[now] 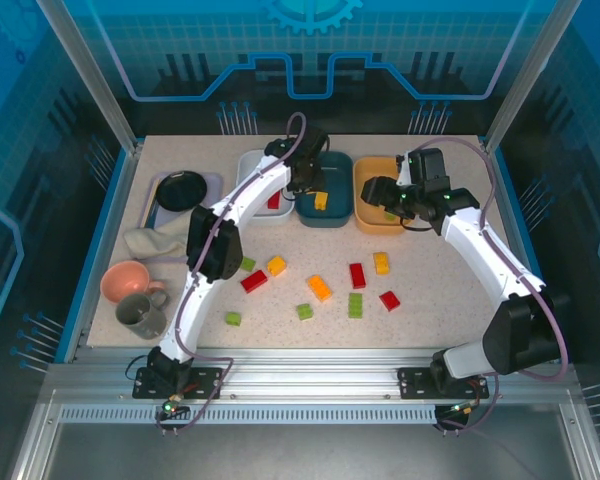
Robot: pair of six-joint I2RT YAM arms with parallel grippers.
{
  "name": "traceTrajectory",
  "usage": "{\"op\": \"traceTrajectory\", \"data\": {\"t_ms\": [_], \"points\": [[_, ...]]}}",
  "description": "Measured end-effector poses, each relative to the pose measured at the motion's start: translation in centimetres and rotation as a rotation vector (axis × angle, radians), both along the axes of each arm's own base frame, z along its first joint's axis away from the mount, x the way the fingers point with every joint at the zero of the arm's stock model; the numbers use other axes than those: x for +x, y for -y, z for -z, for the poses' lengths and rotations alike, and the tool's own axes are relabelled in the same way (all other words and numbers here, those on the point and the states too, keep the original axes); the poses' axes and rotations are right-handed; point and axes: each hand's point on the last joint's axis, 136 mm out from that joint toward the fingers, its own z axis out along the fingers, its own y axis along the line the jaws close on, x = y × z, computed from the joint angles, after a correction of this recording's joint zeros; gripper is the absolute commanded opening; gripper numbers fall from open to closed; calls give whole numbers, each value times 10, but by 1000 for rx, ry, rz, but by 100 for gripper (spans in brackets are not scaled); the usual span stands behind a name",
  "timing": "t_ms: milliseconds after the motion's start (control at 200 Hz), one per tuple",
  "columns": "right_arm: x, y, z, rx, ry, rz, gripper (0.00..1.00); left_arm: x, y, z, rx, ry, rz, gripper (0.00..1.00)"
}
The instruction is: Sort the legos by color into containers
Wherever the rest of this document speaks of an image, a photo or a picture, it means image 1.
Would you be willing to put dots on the aluminium frame post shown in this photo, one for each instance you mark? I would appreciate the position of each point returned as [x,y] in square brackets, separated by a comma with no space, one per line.
[90,75]
[527,75]

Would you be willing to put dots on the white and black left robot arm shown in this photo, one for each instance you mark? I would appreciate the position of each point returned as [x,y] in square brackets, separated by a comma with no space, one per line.
[200,295]

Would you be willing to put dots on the orange-yellow plastic container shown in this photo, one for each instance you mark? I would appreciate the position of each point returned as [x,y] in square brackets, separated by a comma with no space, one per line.
[367,220]

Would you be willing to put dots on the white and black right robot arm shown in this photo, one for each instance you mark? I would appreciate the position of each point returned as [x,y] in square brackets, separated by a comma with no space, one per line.
[500,265]

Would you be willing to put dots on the orange lego brick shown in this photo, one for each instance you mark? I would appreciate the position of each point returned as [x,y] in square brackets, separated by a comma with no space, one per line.
[320,287]

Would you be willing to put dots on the beige cloth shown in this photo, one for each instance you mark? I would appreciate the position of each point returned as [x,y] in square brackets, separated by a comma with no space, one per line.
[155,242]

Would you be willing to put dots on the pink mug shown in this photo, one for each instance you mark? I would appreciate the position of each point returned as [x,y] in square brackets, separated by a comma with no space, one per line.
[125,280]

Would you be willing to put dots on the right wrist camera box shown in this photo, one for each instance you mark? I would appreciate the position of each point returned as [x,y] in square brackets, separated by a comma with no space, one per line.
[427,164]

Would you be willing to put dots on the white plastic container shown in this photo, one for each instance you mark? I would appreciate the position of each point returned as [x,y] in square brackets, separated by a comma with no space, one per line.
[252,165]

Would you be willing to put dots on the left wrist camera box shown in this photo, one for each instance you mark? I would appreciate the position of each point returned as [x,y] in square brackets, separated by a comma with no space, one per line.
[316,139]

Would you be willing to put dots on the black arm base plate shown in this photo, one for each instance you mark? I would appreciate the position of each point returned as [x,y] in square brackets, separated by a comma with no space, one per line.
[207,381]
[412,382]

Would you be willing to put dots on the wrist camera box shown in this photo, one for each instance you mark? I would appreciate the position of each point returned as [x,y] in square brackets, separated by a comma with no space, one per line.
[427,164]
[316,139]

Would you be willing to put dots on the grey mug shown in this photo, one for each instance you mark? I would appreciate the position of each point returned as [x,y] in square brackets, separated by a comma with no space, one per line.
[147,320]

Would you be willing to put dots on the long green lego brick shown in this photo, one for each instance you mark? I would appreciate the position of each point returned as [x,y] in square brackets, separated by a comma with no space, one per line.
[248,264]
[355,305]

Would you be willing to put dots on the black round plate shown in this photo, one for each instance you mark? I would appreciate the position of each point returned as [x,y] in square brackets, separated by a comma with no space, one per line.
[180,190]

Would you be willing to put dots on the lavender tray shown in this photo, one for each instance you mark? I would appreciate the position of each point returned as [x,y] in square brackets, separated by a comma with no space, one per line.
[214,185]

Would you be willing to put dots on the yellow lego brick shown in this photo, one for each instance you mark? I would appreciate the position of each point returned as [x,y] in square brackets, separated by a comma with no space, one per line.
[276,265]
[321,201]
[381,263]

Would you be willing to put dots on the aluminium mounting rail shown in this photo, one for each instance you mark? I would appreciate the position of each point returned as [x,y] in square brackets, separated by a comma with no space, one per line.
[305,375]

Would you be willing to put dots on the small green lego brick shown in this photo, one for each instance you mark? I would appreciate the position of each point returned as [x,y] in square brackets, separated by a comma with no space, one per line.
[304,311]
[233,318]
[390,216]

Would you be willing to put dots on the teal plastic container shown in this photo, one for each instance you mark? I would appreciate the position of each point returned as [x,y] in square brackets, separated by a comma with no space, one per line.
[340,192]

